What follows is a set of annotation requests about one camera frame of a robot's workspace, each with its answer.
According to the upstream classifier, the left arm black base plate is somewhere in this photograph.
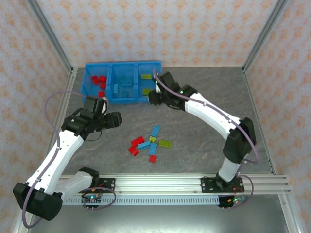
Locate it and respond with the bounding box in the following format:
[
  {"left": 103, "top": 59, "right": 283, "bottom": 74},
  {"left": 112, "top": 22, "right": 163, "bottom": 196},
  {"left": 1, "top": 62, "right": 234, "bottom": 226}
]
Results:
[{"left": 80, "top": 178, "right": 116, "bottom": 194}]

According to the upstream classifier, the aluminium table side rail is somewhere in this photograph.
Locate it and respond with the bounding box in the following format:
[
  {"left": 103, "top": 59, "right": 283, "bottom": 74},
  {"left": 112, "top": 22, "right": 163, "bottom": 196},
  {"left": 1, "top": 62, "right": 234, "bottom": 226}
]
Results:
[
  {"left": 50, "top": 67, "right": 79, "bottom": 136},
  {"left": 242, "top": 67, "right": 278, "bottom": 176}
]

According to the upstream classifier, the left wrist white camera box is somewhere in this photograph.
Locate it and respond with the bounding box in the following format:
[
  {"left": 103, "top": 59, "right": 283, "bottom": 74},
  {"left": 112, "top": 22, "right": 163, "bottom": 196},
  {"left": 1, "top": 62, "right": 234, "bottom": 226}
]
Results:
[{"left": 100, "top": 97, "right": 109, "bottom": 115}]

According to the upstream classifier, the aluminium frame post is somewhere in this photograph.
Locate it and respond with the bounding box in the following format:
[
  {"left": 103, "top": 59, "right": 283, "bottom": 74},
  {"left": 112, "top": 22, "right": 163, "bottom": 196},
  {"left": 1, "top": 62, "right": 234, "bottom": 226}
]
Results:
[
  {"left": 25, "top": 0, "right": 75, "bottom": 73},
  {"left": 242, "top": 0, "right": 290, "bottom": 73}
]

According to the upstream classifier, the long aluminium mounting rail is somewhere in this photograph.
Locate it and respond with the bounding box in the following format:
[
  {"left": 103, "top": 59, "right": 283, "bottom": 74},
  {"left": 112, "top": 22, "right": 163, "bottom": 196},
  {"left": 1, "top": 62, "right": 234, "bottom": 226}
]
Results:
[{"left": 58, "top": 173, "right": 292, "bottom": 195}]

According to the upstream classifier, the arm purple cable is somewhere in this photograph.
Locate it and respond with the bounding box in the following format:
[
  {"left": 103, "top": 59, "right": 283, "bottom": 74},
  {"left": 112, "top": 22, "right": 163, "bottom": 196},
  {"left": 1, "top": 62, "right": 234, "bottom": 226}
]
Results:
[
  {"left": 153, "top": 69, "right": 259, "bottom": 210},
  {"left": 22, "top": 91, "right": 117, "bottom": 229}
]

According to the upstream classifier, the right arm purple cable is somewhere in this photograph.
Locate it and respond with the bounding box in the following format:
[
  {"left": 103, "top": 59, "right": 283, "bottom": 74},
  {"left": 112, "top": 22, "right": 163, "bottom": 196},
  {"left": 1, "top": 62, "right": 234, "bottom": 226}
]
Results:
[{"left": 153, "top": 69, "right": 259, "bottom": 210}]

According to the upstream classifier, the slotted grey cable duct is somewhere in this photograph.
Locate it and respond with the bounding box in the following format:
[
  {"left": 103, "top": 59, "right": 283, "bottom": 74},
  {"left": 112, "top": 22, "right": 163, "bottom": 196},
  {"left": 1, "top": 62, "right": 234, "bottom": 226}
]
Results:
[{"left": 62, "top": 197, "right": 221, "bottom": 206}]

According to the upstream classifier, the small circuit board with LEDs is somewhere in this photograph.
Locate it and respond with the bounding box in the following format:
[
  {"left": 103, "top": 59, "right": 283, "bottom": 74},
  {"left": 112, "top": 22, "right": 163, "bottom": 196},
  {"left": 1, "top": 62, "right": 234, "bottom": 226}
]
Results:
[
  {"left": 218, "top": 195, "right": 249, "bottom": 210},
  {"left": 81, "top": 195, "right": 103, "bottom": 210}
]

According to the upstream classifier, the short aluminium frame rail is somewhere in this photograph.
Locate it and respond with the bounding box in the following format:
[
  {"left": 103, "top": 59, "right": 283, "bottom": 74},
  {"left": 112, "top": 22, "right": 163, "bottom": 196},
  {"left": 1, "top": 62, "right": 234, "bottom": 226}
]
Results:
[
  {"left": 12, "top": 217, "right": 43, "bottom": 233},
  {"left": 277, "top": 194, "right": 302, "bottom": 233}
]

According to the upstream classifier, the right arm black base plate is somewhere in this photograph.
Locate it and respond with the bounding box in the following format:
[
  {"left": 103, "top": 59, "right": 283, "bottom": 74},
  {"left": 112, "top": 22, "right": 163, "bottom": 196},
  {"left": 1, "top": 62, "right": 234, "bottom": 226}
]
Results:
[{"left": 200, "top": 177, "right": 244, "bottom": 194}]

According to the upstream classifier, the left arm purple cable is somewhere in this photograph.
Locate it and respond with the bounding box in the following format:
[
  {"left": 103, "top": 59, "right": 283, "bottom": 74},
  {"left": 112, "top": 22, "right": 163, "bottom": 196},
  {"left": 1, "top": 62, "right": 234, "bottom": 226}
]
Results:
[{"left": 22, "top": 91, "right": 117, "bottom": 229}]

